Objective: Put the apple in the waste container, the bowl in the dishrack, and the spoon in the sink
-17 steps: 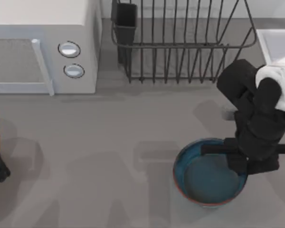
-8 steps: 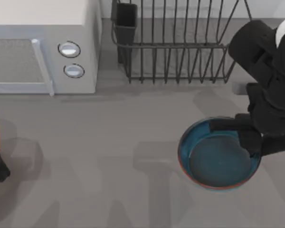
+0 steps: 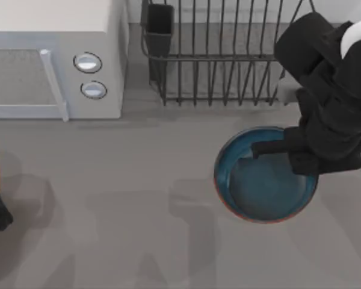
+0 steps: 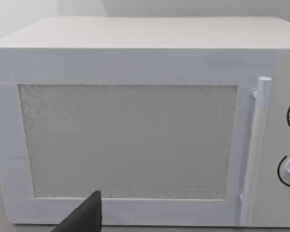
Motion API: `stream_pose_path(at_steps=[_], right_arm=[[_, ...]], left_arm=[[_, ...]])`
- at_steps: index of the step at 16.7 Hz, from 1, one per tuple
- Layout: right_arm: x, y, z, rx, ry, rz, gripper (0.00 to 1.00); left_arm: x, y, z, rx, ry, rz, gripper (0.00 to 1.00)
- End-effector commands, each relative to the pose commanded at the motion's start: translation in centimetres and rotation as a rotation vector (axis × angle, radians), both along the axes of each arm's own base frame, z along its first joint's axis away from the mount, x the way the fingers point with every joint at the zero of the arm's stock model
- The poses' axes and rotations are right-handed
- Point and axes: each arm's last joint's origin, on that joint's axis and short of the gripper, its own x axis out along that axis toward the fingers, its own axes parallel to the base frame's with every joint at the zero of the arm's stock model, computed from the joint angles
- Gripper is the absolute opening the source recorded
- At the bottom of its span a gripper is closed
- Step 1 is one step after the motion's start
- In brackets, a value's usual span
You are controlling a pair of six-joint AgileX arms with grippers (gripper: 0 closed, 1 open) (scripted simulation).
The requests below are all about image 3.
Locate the dark wire dish rack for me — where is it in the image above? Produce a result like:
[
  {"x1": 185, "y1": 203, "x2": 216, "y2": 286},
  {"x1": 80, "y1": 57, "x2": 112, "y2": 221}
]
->
[{"x1": 140, "y1": 0, "x2": 317, "y2": 107}]

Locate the pale microwave door handle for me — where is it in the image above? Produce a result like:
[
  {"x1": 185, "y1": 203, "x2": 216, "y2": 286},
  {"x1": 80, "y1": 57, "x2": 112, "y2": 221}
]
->
[{"x1": 39, "y1": 49, "x2": 70, "y2": 123}]

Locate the black cutlery holder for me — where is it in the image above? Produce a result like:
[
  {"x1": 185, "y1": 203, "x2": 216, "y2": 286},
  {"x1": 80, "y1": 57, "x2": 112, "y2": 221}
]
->
[{"x1": 141, "y1": 2, "x2": 176, "y2": 58}]

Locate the blue bowl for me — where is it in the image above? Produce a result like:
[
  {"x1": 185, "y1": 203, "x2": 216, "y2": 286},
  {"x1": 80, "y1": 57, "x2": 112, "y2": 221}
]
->
[{"x1": 214, "y1": 126, "x2": 320, "y2": 225}]

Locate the pale microwave oven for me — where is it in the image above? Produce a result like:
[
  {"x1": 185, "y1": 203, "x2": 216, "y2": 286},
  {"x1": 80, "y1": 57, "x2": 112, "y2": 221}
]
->
[{"x1": 0, "y1": 0, "x2": 129, "y2": 122}]

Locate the microwave oven door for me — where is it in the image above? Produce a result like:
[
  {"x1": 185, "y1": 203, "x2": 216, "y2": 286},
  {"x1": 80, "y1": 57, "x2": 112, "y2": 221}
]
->
[{"x1": 0, "y1": 48, "x2": 64, "y2": 120}]

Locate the small round microwave knob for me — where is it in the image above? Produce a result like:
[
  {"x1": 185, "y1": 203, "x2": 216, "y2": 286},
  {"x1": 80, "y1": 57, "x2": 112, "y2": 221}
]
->
[{"x1": 80, "y1": 79, "x2": 108, "y2": 100}]

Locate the large round microwave knob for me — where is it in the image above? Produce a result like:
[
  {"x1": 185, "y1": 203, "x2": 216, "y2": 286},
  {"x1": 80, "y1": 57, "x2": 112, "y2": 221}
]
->
[{"x1": 73, "y1": 51, "x2": 103, "y2": 75}]

